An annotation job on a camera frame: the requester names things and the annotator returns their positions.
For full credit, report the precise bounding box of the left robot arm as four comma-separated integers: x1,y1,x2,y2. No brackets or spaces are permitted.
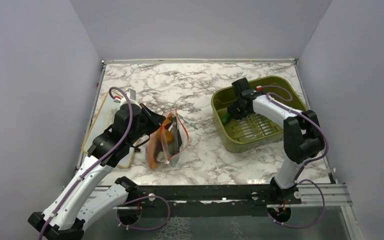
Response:
28,103,166,240

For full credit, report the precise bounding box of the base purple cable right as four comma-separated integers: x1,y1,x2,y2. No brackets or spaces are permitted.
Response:
267,178,327,230

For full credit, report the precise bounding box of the olive green plastic bin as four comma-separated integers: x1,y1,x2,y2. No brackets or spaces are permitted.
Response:
211,76,307,153

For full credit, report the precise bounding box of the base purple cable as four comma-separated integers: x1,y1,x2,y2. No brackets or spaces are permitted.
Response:
267,178,327,230
116,194,172,232

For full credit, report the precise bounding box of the black base frame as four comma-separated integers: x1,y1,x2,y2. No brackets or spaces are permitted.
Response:
115,176,302,218

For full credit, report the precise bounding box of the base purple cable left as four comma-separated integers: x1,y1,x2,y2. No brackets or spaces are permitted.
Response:
116,194,172,232

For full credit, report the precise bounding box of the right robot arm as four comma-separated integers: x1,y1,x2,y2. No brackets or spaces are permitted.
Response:
221,78,328,204

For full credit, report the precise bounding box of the clear zip top bag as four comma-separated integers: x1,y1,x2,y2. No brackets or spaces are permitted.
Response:
145,108,190,169

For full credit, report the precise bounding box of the grey toy fish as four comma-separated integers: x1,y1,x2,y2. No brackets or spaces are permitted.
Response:
168,116,183,167

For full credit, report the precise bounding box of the white cutting board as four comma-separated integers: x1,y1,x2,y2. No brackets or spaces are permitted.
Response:
81,91,135,169

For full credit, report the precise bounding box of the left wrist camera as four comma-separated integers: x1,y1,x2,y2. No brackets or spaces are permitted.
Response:
113,88,139,107

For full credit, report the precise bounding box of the green toy vegetable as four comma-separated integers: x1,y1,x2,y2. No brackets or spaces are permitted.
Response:
220,112,232,125

